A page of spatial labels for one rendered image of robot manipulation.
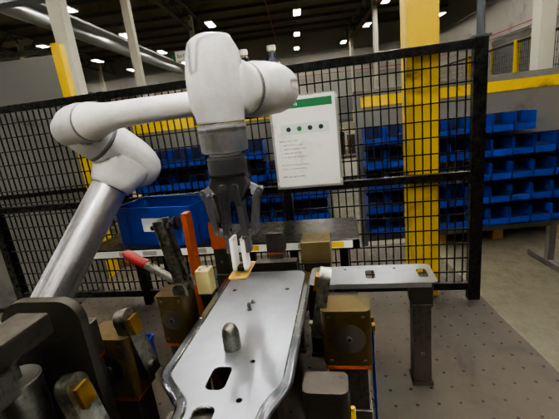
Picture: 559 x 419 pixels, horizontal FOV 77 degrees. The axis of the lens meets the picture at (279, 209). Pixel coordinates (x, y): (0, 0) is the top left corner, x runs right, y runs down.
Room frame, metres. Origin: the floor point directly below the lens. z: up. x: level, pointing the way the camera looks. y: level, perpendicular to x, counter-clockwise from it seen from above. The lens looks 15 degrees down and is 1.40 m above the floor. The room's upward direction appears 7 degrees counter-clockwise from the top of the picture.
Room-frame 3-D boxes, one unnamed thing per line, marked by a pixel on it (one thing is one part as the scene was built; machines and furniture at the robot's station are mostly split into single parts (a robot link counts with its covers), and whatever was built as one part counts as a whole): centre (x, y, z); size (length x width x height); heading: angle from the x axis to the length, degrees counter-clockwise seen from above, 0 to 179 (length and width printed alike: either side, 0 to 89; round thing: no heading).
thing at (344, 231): (1.15, 0.20, 1.01); 0.90 x 0.22 x 0.03; 79
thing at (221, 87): (0.70, 0.08, 1.47); 0.13 x 0.11 x 0.16; 143
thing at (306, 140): (1.21, -0.12, 1.30); 0.23 x 0.02 x 0.31; 79
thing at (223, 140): (0.69, 0.09, 1.36); 0.09 x 0.09 x 0.06
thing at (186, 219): (0.82, 0.22, 0.95); 0.03 x 0.01 x 0.50; 169
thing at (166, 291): (0.72, 0.27, 0.87); 0.10 x 0.07 x 0.35; 79
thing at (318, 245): (0.93, -0.09, 0.88); 0.08 x 0.08 x 0.36; 79
